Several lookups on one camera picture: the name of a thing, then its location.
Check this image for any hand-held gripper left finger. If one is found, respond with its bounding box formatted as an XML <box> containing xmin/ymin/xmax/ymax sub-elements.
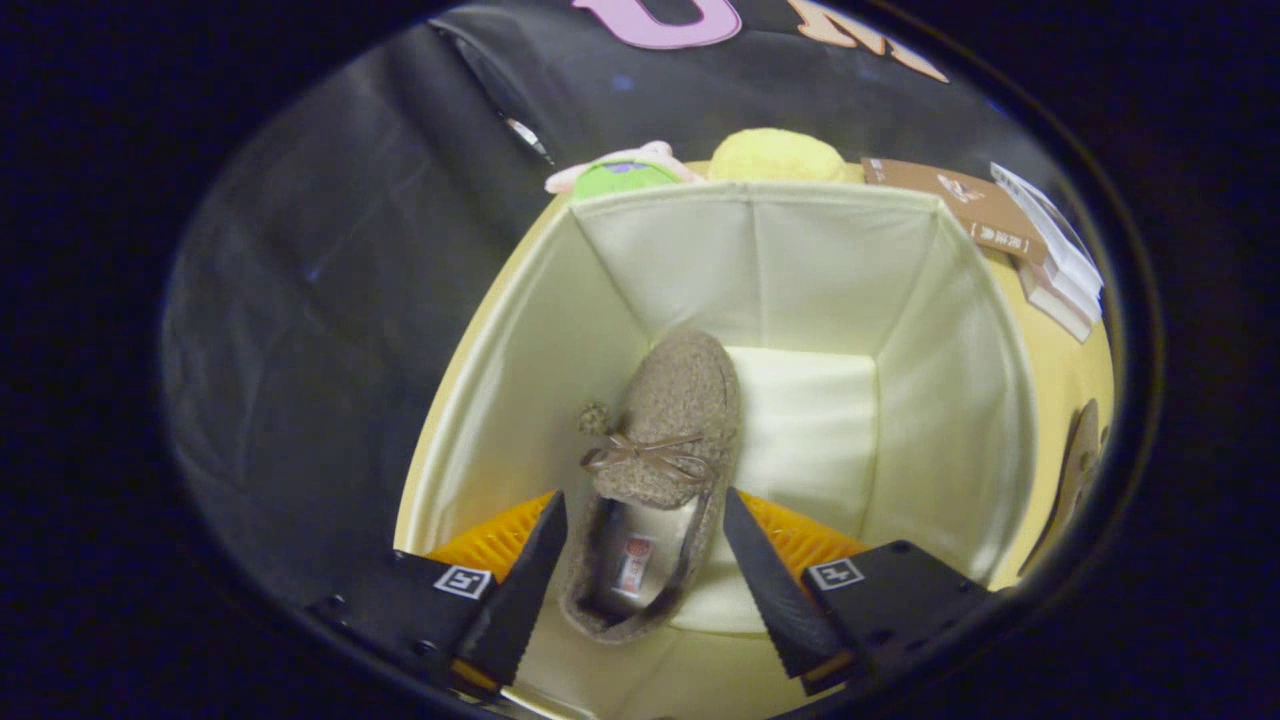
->
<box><xmin>310</xmin><ymin>490</ymin><xmax>568</xmax><ymax>696</ymax></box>

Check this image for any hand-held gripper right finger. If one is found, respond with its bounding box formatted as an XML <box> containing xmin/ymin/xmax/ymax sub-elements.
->
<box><xmin>722</xmin><ymin>487</ymin><xmax>996</xmax><ymax>696</ymax></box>

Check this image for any brown fuzzy slipper shoe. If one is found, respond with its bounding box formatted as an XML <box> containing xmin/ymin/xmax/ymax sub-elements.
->
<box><xmin>1019</xmin><ymin>399</ymin><xmax>1107</xmax><ymax>577</ymax></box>
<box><xmin>560</xmin><ymin>329</ymin><xmax>744</xmax><ymax>644</ymax></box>

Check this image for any beige fabric storage box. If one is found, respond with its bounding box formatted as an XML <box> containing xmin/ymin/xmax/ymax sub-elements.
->
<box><xmin>394</xmin><ymin>180</ymin><xmax>1042</xmax><ymax>720</ymax></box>

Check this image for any black backdrop cloth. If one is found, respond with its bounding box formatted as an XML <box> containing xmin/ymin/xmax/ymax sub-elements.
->
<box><xmin>163</xmin><ymin>0</ymin><xmax>1001</xmax><ymax>606</ymax></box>

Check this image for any pinkish book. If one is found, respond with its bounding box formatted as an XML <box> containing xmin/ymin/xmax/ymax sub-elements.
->
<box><xmin>1019</xmin><ymin>265</ymin><xmax>1094</xmax><ymax>344</ymax></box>

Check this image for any brown cover book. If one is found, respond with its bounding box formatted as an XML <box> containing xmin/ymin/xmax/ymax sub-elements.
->
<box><xmin>861</xmin><ymin>157</ymin><xmax>1047</xmax><ymax>264</ymax></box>

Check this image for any yellow plush toy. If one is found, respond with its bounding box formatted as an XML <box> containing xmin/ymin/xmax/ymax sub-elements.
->
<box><xmin>706</xmin><ymin>127</ymin><xmax>863</xmax><ymax>185</ymax></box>

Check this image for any pink green plush toy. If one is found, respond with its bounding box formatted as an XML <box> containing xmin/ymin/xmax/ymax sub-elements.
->
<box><xmin>544</xmin><ymin>140</ymin><xmax>703</xmax><ymax>202</ymax></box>

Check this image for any white portrait cover book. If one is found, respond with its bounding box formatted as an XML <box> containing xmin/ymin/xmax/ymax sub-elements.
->
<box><xmin>990</xmin><ymin>162</ymin><xmax>1099</xmax><ymax>263</ymax></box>

